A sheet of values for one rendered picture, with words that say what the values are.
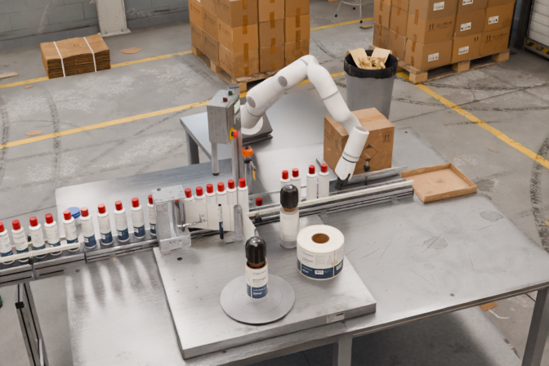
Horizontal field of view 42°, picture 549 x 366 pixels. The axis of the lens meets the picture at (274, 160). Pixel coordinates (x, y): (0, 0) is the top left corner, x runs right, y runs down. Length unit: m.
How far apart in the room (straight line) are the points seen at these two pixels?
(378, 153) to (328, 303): 1.12
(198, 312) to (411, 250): 1.04
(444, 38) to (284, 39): 1.52
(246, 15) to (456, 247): 3.80
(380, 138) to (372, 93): 2.12
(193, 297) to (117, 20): 5.96
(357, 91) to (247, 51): 1.34
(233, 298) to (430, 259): 0.93
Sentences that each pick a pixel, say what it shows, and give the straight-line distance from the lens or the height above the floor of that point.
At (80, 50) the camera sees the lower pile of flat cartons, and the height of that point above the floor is 0.20.
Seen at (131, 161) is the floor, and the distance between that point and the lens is 5.79.
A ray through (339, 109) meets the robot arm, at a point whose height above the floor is 1.35.
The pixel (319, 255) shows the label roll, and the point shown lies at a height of 1.01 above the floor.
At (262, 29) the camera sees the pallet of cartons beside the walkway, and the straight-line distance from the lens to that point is 6.72.
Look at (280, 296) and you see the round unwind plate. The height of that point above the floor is 0.89.
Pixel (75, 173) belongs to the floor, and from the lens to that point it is 5.74.
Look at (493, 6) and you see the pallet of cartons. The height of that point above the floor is 0.63.
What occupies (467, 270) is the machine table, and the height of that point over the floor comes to 0.83.
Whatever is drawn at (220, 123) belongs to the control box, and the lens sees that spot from 3.17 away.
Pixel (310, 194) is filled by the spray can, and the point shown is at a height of 0.94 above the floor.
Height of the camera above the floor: 2.82
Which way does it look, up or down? 30 degrees down
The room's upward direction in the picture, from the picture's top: 1 degrees counter-clockwise
